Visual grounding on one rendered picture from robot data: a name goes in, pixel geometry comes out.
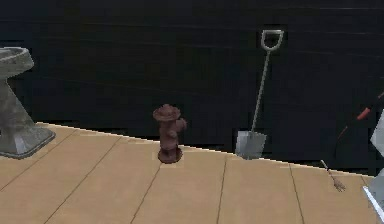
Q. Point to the dark red fire hydrant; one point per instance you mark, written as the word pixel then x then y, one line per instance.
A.
pixel 169 133

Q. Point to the grey metal shovel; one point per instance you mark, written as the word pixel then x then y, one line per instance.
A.
pixel 250 143

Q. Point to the small brown hand rake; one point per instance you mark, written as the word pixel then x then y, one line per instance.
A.
pixel 336 181

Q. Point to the pale grey angular object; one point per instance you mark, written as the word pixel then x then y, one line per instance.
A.
pixel 378 193

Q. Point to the grey stone pedestal basin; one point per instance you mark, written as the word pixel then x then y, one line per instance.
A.
pixel 15 133

